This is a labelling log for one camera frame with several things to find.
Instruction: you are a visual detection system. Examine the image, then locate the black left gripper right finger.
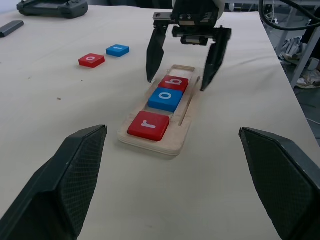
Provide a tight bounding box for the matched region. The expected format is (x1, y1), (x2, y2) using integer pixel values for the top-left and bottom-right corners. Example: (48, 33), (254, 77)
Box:
(238, 126), (320, 240)

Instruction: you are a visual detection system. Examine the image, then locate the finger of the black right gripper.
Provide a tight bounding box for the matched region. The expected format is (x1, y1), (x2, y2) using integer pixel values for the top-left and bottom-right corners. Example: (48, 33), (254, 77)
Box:
(199, 26), (233, 92)
(145, 21), (169, 84)

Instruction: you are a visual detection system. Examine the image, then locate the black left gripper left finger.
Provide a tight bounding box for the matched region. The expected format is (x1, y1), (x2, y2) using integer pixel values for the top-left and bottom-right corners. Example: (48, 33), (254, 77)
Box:
(0, 124), (109, 240)

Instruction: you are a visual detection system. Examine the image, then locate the blue letter block t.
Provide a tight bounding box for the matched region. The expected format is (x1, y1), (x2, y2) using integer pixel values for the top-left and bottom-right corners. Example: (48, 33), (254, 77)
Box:
(105, 44), (130, 58)

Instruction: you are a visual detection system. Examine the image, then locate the red letter block b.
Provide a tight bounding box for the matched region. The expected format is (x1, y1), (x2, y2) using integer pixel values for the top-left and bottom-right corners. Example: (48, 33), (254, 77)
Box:
(158, 75), (190, 93)

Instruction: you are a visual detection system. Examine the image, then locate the blue letter block o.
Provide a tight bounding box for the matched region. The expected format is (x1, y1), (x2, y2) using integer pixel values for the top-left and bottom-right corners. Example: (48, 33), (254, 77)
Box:
(147, 87), (185, 113)

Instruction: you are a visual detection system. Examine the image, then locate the red letter block o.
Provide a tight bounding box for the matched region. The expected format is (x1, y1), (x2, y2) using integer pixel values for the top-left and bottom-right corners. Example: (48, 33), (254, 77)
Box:
(78, 52), (106, 69)

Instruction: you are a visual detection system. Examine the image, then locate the red letter block r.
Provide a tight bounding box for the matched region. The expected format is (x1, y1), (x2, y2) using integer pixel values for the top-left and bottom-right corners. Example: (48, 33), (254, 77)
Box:
(126, 110), (171, 143)

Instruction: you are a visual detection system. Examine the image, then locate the wooden letter tray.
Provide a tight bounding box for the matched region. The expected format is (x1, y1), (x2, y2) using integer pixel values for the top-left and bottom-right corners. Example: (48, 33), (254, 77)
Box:
(116, 64), (201, 161)

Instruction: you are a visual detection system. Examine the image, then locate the white shoe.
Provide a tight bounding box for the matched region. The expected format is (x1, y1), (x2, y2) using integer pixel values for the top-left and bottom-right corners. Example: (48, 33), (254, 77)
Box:
(294, 57), (320, 90)

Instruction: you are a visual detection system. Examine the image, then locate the black handheld controller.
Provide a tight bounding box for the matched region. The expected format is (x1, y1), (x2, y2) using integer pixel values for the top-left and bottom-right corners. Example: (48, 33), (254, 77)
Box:
(16, 0), (89, 20)

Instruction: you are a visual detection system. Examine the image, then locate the flat black bar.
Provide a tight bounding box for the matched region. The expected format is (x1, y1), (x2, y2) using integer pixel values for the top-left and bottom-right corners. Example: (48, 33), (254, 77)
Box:
(0, 20), (25, 39)

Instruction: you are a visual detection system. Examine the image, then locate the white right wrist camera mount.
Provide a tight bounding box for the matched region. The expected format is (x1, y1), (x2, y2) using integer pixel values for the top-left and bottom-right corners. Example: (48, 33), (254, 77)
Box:
(214, 0), (226, 21)

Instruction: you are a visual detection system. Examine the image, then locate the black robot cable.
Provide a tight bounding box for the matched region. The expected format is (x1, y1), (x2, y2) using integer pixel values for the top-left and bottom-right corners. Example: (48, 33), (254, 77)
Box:
(258, 0), (320, 32)

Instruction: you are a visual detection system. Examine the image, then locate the grey metal frame leg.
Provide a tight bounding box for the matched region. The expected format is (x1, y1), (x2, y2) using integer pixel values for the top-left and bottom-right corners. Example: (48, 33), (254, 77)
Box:
(290, 29), (320, 89)

